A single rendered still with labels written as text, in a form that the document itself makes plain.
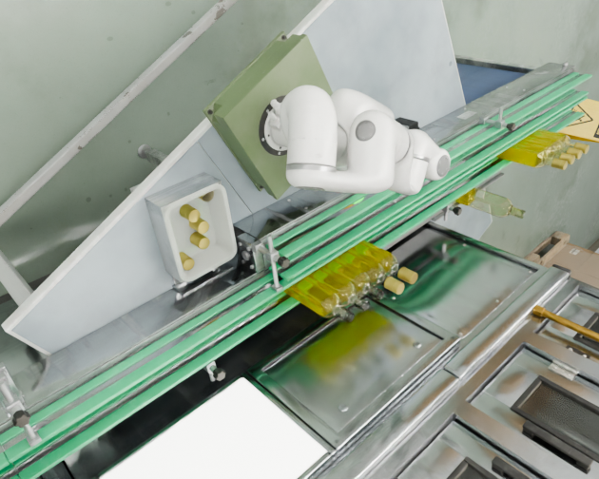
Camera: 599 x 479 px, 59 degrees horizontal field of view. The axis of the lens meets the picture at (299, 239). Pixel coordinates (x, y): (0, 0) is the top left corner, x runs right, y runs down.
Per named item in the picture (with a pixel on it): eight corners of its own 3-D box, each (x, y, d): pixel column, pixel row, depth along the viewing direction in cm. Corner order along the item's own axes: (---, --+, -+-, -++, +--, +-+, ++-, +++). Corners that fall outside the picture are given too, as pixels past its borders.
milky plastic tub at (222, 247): (165, 272, 138) (183, 286, 132) (144, 198, 126) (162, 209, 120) (221, 243, 147) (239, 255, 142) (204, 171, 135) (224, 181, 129)
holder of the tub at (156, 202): (170, 287, 141) (185, 299, 136) (144, 197, 126) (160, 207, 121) (222, 258, 150) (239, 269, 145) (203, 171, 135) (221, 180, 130)
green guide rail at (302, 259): (268, 270, 145) (287, 281, 140) (268, 266, 144) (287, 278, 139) (570, 90, 236) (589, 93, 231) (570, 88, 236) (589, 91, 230)
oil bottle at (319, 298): (277, 289, 151) (330, 323, 137) (275, 273, 148) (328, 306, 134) (292, 279, 154) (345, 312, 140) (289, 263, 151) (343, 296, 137)
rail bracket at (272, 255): (256, 280, 143) (286, 300, 135) (247, 228, 134) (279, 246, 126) (264, 276, 145) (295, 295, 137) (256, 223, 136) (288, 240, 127)
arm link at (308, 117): (296, 174, 104) (251, 164, 92) (299, 105, 104) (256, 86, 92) (358, 173, 97) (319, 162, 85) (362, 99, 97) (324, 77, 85)
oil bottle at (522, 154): (489, 156, 208) (560, 175, 190) (491, 143, 205) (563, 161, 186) (497, 150, 211) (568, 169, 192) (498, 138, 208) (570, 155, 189)
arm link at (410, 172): (373, 117, 103) (404, 137, 122) (357, 182, 105) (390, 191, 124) (415, 124, 100) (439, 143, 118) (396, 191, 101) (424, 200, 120)
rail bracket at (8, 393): (-3, 400, 116) (31, 466, 101) (-37, 345, 107) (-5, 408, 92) (19, 388, 119) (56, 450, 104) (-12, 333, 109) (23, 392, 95)
